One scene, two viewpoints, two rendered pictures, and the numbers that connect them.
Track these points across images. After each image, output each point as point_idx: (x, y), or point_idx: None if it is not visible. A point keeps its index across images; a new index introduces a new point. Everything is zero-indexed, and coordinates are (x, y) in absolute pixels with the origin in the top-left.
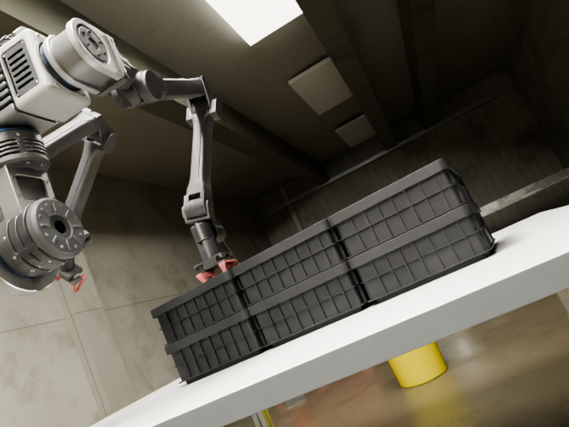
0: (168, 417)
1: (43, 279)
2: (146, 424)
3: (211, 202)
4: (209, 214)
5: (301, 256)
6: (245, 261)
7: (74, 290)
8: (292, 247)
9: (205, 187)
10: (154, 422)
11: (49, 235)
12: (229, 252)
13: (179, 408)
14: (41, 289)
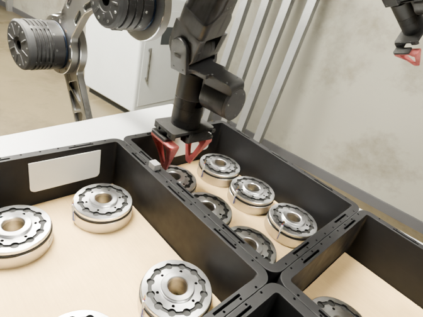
0: (15, 137)
1: (143, 33)
2: (39, 136)
3: (182, 44)
4: (171, 63)
5: (11, 186)
6: (92, 141)
7: (408, 61)
8: (17, 170)
9: (182, 12)
10: (28, 136)
11: (94, 5)
12: (168, 132)
13: (27, 144)
14: (138, 39)
